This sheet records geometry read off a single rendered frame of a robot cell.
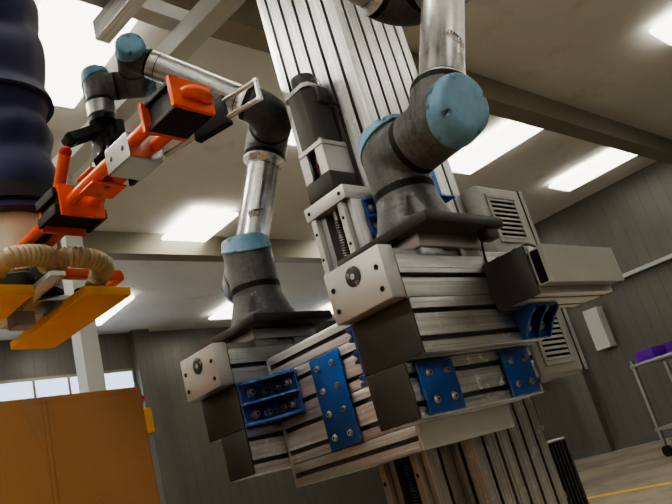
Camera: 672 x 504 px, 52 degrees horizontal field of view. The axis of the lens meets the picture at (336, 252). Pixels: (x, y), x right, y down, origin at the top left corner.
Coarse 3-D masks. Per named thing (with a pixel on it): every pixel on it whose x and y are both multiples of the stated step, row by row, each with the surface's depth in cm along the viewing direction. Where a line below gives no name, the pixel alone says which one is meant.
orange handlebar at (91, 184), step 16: (192, 96) 99; (208, 96) 101; (160, 144) 110; (80, 176) 117; (96, 176) 114; (80, 192) 117; (96, 192) 118; (112, 192) 119; (32, 240) 130; (48, 240) 133; (80, 272) 154
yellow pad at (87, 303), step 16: (80, 288) 131; (96, 288) 131; (112, 288) 134; (128, 288) 136; (64, 304) 134; (80, 304) 134; (96, 304) 136; (112, 304) 139; (48, 320) 139; (64, 320) 140; (80, 320) 143; (32, 336) 144; (48, 336) 147; (64, 336) 150
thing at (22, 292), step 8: (0, 288) 118; (8, 288) 119; (16, 288) 120; (24, 288) 121; (32, 288) 122; (0, 296) 119; (8, 296) 120; (16, 296) 121; (24, 296) 122; (0, 304) 123; (8, 304) 124; (16, 304) 125; (0, 312) 126; (8, 312) 127; (0, 320) 130
